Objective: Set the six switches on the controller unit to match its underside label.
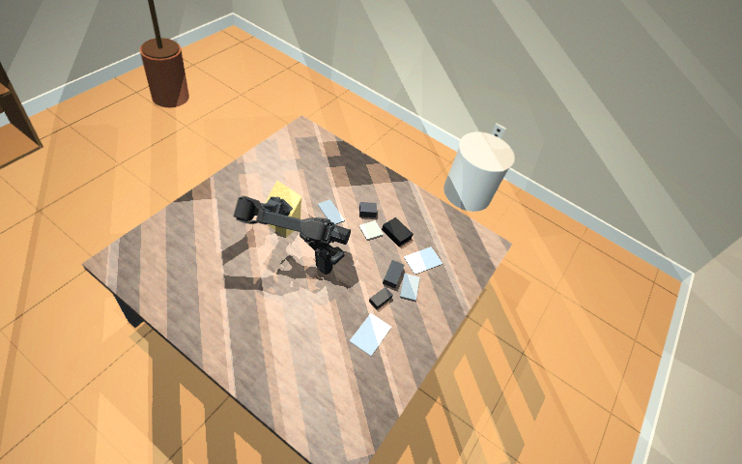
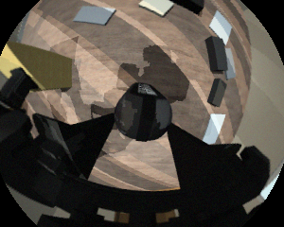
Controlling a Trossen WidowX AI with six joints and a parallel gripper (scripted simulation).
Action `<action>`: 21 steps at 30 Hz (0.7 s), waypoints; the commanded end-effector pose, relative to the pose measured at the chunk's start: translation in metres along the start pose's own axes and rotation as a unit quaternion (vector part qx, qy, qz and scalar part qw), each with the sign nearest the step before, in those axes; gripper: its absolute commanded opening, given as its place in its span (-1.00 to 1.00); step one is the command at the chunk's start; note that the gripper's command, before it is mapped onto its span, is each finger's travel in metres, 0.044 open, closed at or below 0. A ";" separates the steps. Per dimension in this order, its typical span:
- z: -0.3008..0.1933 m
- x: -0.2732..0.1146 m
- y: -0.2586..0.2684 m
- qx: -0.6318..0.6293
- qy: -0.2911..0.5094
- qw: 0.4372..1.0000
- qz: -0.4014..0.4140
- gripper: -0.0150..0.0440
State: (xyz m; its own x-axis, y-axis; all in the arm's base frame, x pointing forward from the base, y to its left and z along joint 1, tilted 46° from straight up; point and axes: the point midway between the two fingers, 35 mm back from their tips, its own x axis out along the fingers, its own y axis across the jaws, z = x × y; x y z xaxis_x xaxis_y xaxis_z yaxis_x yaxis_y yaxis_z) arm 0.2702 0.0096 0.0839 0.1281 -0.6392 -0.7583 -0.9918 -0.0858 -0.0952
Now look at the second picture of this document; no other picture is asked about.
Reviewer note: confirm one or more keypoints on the dark grey controller unit with green rocker switches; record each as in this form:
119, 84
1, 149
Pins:
143, 113

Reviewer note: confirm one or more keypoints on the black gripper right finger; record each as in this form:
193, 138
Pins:
192, 157

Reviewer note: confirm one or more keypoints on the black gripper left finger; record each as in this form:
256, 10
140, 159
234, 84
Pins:
82, 141

